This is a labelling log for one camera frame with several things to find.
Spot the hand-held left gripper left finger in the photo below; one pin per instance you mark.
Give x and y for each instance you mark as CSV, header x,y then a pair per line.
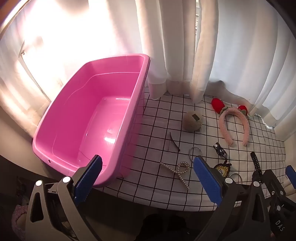
x,y
87,178

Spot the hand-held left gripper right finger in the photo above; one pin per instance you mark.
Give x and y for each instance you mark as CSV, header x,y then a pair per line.
x,y
208,178

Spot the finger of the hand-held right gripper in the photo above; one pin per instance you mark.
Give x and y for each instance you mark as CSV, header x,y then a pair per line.
x,y
255,162
291,173

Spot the pearl claw hair clip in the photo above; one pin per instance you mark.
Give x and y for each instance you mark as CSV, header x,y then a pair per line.
x,y
182,180

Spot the black ribbon with badge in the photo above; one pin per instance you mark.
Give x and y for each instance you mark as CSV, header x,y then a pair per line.
x,y
219,150

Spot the pink fluffy strawberry headband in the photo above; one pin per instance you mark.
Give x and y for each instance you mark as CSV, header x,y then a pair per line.
x,y
223,129

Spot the brown hair clip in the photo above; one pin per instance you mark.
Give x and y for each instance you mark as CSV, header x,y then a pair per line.
x,y
174,142

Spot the pink plastic tub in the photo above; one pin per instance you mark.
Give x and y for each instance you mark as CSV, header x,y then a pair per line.
x,y
92,115

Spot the knitted cloth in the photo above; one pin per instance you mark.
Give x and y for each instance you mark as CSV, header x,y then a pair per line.
x,y
18,215

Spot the cream curtain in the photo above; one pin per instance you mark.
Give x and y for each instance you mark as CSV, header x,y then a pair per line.
x,y
203,58

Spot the sheer white curtain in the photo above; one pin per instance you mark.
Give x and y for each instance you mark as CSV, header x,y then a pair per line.
x,y
57,41

